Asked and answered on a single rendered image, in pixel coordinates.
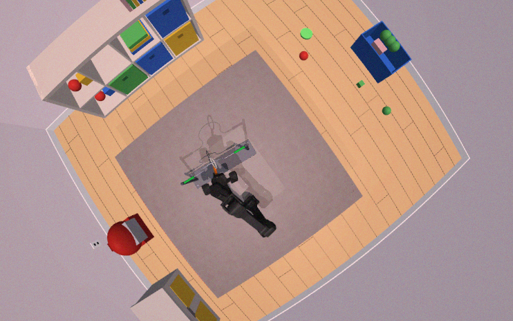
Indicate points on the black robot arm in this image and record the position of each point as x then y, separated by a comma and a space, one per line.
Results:
239, 209

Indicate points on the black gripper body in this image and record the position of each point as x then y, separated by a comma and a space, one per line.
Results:
233, 178

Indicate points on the dark grey two-post wire frame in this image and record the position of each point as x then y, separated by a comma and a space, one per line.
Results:
224, 163

